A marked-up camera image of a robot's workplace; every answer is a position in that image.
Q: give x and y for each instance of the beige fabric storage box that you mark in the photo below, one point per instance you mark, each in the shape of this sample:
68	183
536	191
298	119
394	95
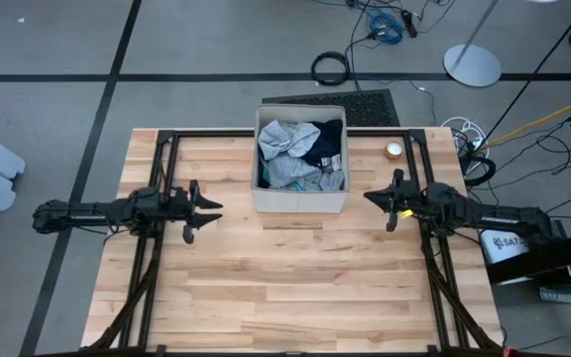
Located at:
298	201

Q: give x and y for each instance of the yellow tape tag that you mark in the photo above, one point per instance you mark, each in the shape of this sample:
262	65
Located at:
406	213

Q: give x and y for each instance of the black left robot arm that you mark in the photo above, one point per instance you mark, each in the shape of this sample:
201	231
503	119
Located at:
92	213

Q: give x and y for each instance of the round grey stand base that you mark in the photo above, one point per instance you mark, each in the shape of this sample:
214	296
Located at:
471	65

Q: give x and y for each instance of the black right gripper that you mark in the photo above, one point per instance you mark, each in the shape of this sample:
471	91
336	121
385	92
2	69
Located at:
412	203

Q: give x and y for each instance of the black floor mat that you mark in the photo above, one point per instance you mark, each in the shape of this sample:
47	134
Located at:
365	106

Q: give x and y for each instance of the black desk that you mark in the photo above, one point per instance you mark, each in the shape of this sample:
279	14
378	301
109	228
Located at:
563	258

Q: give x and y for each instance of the small round tape roll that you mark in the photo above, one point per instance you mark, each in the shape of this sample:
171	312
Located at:
393	150

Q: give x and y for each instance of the white printed paper sign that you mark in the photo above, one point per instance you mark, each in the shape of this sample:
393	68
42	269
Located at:
503	248

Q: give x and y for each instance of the grey shirt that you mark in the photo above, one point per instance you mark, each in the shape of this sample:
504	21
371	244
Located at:
290	171

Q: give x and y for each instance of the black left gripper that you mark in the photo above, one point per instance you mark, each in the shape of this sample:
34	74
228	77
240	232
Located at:
181	205

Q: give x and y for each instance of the black metal table frame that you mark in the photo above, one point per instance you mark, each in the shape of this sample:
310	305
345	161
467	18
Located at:
201	133

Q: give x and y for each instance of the black power strip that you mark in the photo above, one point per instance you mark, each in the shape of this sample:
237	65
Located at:
409	22

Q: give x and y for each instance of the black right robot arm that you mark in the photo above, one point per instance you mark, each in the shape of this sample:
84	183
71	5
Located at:
489	215

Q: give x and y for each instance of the teal flat box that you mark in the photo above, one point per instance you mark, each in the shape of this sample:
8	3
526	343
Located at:
558	295

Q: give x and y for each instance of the navy dotted garment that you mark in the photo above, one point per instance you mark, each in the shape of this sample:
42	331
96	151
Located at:
327	141

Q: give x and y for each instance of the grey stand pole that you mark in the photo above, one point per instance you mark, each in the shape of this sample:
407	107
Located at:
479	27

